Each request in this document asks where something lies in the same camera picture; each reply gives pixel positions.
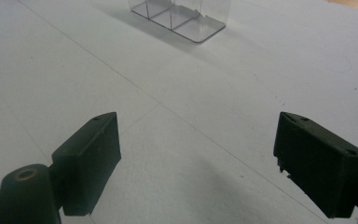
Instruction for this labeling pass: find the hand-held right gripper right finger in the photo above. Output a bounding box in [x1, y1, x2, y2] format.
[272, 111, 358, 219]

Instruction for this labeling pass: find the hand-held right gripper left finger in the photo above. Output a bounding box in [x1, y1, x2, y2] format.
[51, 111, 122, 217]

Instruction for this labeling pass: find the clear plastic divided organizer box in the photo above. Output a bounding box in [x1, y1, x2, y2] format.
[128, 0, 233, 44]

